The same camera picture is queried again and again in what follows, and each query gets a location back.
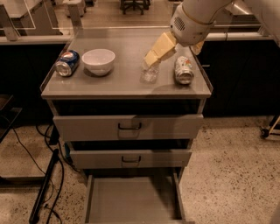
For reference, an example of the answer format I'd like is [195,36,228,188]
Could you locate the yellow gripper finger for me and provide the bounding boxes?
[143,31,177,67]
[191,41,204,55]

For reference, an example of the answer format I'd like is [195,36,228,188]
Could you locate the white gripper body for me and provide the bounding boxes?
[171,3,214,46]

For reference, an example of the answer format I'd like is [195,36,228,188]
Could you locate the clear plastic water bottle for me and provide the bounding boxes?
[140,61,159,84]

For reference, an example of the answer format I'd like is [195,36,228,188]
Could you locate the grey drawer cabinet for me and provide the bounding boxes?
[39,27,214,224]

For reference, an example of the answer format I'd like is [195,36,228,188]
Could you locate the grey top drawer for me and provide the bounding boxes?
[53,115,203,141]

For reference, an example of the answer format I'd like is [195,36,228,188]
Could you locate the grey drawer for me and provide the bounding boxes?
[53,115,203,141]
[70,150,192,169]
[82,173,186,224]

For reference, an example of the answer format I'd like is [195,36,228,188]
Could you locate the grey middle drawer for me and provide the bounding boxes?
[70,150,192,169]

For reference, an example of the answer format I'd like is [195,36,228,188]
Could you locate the grey bottom drawer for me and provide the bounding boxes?
[82,173,186,224]

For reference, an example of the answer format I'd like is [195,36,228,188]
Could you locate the black office chair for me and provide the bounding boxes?
[120,0,151,15]

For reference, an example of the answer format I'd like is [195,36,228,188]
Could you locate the white ceramic bowl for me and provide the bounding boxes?
[81,49,116,76]

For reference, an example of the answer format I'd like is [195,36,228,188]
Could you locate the blue pepsi can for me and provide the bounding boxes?
[55,50,80,77]

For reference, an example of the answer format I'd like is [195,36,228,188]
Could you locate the wheeled cart base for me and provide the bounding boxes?
[261,115,280,138]

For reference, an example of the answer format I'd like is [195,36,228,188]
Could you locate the dark side table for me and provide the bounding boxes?
[0,94,22,143]

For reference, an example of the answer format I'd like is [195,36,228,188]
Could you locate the black bar on floor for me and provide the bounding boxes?
[29,149,59,224]

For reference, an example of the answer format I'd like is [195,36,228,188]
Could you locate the black floor cable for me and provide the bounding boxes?
[0,115,80,224]

